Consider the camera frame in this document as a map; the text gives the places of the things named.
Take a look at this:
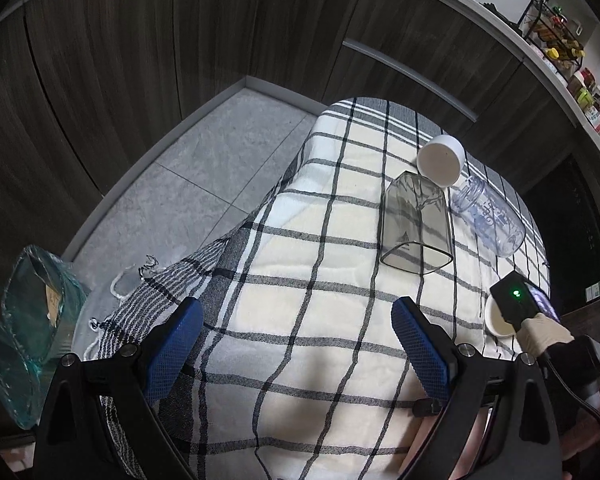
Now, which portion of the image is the green plastic bag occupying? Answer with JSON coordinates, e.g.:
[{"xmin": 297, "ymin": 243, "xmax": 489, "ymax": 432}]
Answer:
[{"xmin": 0, "ymin": 245, "xmax": 88, "ymax": 430}]

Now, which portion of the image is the white ceramic cup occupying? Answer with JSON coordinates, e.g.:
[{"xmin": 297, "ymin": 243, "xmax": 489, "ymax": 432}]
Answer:
[{"xmin": 416, "ymin": 134, "xmax": 466, "ymax": 188}]

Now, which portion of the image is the black spice rack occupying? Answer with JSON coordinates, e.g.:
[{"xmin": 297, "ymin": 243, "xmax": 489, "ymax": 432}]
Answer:
[{"xmin": 517, "ymin": 0, "xmax": 585, "ymax": 80}]

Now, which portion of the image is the drawer metal handle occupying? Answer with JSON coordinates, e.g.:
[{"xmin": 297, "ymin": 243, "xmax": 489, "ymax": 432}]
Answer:
[{"xmin": 342, "ymin": 38, "xmax": 478, "ymax": 122}]

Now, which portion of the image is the clear glass bottle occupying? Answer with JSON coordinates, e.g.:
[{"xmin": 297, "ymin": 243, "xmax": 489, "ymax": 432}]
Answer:
[{"xmin": 451, "ymin": 176, "xmax": 526, "ymax": 258}]

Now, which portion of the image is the grey transparent square cup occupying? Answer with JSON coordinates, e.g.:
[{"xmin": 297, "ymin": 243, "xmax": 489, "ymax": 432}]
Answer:
[{"xmin": 380, "ymin": 171, "xmax": 453, "ymax": 275}]

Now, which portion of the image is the gloved hand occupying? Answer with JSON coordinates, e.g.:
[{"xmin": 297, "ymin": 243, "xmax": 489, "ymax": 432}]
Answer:
[{"xmin": 516, "ymin": 312, "xmax": 574, "ymax": 358}]

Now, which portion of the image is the checkered white black cloth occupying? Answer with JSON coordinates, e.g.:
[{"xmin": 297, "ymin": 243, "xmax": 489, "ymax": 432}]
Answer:
[{"xmin": 95, "ymin": 98, "xmax": 550, "ymax": 479}]

